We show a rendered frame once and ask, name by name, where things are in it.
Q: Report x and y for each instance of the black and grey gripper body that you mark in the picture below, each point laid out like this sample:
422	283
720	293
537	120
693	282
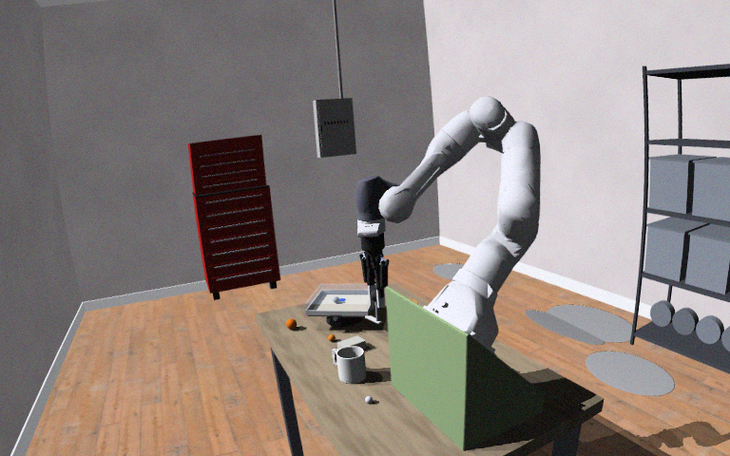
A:
373	247

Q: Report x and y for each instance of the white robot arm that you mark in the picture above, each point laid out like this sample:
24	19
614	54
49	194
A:
470	297

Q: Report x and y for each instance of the white mug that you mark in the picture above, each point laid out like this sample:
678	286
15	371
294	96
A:
351	369

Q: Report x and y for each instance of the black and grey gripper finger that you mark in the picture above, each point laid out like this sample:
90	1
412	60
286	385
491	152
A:
368	274
381	279

